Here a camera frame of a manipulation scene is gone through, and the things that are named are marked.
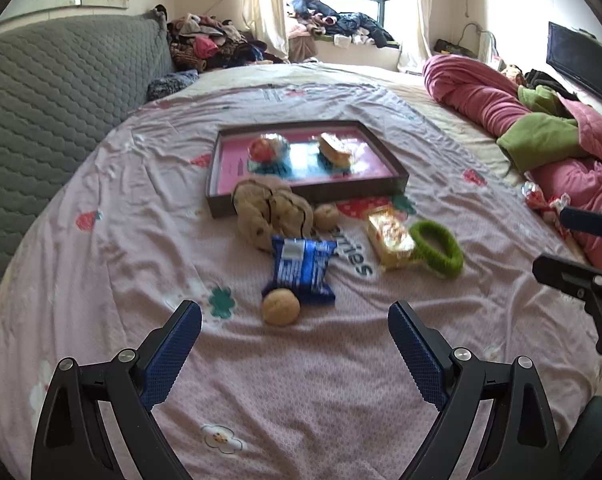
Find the pile of mixed clothes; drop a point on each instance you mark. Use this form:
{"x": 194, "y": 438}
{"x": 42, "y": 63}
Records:
{"x": 211, "y": 42}

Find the blue snack packet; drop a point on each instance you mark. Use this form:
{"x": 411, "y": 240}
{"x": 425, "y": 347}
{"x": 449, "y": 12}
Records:
{"x": 301, "y": 270}

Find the dark tray with pink inside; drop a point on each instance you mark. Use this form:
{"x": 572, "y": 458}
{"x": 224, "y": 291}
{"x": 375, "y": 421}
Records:
{"x": 306, "y": 170}

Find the grey quilted headboard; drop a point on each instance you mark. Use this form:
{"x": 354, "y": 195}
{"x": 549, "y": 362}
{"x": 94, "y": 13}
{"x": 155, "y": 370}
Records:
{"x": 56, "y": 100}

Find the pile of dark clothes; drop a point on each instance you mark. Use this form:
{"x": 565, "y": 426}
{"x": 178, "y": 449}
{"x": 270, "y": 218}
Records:
{"x": 346, "y": 22}

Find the round colourful wrapped snack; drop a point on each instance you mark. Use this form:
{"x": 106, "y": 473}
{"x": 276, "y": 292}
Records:
{"x": 266, "y": 150}

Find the wrapped bread slice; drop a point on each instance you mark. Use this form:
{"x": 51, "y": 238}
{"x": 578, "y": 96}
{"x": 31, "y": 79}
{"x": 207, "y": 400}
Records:
{"x": 336, "y": 149}

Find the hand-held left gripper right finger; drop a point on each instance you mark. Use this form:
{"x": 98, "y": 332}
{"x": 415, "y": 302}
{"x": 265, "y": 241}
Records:
{"x": 418, "y": 355}

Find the round tan cookie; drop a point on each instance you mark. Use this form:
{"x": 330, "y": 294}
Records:
{"x": 280, "y": 307}

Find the dark bag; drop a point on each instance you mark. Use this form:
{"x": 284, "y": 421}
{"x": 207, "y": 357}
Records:
{"x": 453, "y": 46}

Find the red and white candy wrapper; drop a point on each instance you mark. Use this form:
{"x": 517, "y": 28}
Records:
{"x": 553, "y": 210}

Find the brown plush toy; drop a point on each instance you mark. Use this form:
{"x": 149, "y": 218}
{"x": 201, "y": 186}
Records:
{"x": 271, "y": 217}

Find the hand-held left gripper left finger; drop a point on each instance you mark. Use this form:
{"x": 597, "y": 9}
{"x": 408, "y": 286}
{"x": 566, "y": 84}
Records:
{"x": 173, "y": 355}

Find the pink printed bedsheet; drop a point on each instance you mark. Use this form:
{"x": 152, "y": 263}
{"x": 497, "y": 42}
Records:
{"x": 131, "y": 240}

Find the small walnut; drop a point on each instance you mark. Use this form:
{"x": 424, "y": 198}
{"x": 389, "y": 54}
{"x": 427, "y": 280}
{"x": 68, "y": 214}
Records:
{"x": 326, "y": 215}

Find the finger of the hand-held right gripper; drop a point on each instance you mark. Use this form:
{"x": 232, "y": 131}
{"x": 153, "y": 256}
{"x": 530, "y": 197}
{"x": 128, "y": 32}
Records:
{"x": 581, "y": 220}
{"x": 566, "y": 272}

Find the green pillow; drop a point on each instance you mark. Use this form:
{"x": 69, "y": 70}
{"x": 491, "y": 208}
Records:
{"x": 546, "y": 135}

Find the yellow snack packet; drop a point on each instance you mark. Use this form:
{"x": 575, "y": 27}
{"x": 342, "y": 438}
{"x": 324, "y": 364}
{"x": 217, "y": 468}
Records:
{"x": 390, "y": 237}

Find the red and white wrapped candy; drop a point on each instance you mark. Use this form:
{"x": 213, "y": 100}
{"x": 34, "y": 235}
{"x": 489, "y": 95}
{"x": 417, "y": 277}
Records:
{"x": 533, "y": 194}

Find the cream curtain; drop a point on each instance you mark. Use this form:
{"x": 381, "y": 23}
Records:
{"x": 263, "y": 10}
{"x": 421, "y": 20}

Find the pink quilt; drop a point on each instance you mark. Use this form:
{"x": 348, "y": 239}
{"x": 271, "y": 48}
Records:
{"x": 471, "y": 95}

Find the black flat television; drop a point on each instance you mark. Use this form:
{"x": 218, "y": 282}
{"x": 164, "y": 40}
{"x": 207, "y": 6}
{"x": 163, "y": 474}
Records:
{"x": 578, "y": 60}

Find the blue patterned cloth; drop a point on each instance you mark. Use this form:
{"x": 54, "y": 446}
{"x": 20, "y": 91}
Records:
{"x": 173, "y": 85}

